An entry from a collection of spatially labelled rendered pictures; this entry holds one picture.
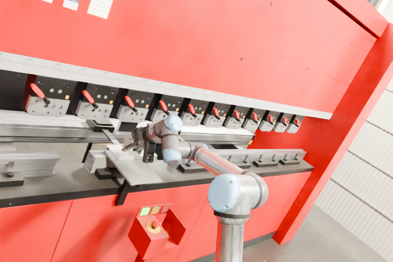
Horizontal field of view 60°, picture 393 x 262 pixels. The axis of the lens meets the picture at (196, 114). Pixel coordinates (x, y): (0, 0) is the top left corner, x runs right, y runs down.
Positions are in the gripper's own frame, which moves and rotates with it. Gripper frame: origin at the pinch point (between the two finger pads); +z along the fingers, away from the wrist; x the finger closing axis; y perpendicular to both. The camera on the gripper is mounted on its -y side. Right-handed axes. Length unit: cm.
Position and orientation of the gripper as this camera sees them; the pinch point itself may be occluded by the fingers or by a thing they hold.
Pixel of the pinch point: (128, 151)
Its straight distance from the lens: 165.6
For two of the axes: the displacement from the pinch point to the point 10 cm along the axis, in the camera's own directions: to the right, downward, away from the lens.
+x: -6.9, -0.7, -7.3
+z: -7.0, 3.5, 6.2
